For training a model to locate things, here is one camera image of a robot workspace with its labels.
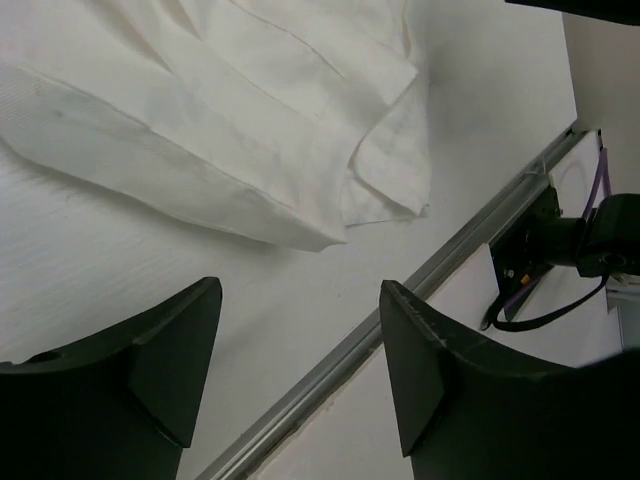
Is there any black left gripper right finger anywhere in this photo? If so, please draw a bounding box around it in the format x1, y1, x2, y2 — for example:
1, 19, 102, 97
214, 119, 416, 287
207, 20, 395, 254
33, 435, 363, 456
379, 281, 639, 479

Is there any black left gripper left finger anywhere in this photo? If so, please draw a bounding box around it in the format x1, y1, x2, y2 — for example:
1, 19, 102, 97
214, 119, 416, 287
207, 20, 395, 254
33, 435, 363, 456
1, 277, 222, 479

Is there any white pleated skirt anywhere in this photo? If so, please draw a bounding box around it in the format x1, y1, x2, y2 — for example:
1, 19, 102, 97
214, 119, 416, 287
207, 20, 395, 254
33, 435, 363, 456
1, 1, 431, 252

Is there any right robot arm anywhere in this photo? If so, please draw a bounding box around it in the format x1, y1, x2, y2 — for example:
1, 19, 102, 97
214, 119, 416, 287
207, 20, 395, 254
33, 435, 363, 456
526, 193, 639, 278

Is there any aluminium table edge rail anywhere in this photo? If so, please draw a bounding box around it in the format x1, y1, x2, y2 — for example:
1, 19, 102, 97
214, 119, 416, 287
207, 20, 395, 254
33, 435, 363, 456
193, 127, 576, 480

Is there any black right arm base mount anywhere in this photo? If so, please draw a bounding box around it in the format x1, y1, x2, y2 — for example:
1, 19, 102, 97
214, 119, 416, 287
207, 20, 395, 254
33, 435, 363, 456
490, 186, 560, 322

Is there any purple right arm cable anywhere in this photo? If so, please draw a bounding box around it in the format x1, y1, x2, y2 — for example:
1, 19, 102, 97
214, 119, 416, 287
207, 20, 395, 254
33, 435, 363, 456
504, 147, 612, 314

